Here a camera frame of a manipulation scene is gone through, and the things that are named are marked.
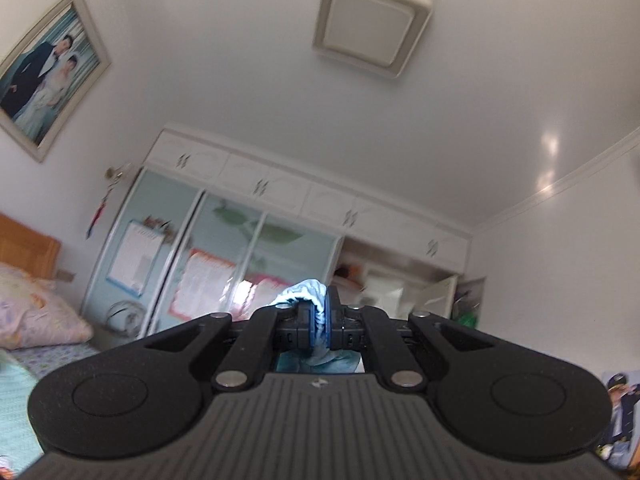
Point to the wooden headboard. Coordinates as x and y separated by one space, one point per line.
25 245

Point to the wall socket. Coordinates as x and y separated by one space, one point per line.
64 275

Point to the pink bordered poster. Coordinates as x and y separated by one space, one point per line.
260 290
200 285

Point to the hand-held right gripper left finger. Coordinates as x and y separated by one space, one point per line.
303 331

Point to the purple dotted bedsheet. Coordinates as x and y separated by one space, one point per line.
55 357

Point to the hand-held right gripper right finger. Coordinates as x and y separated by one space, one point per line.
330 320

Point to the blue bordered wall calendar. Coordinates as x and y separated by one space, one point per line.
135 255

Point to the mint quilted bee bedspread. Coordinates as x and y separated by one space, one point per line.
15 400

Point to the framed wedding photo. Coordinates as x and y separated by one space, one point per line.
45 75

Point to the green bag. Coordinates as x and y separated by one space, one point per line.
467 319

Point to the white wardrobe with glass doors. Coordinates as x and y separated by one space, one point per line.
280 190

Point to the square ceiling light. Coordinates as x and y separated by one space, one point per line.
370 20

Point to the printed picture of figure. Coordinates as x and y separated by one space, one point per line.
622 410

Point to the floral pink pillow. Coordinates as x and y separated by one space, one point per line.
35 310

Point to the hanging wall ornament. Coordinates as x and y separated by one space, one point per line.
117 172

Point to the light blue and white garment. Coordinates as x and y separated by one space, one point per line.
300 290

